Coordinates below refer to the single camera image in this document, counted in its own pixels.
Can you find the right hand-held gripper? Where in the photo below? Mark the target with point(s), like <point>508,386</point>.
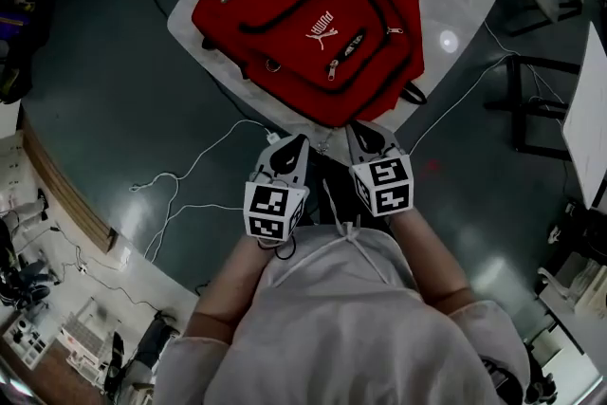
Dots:
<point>386,187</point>

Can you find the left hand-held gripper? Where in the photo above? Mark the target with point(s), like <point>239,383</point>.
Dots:
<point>272,208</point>

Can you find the red backpack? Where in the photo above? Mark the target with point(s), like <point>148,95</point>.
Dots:
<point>284,14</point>

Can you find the person's right forearm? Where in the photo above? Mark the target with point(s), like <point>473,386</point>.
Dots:
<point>427,251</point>

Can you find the person's left forearm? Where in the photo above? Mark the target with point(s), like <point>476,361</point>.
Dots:
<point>232,280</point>

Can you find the person's white shirt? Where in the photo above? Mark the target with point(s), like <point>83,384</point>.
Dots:
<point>341,332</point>

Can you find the white rectangular table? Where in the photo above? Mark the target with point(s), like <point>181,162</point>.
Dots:
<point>590,123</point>

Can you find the curved wooden platform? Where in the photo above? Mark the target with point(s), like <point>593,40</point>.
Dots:
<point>61,185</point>

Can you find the cluttered clothes rack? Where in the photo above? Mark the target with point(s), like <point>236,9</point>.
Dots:
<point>14,14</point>

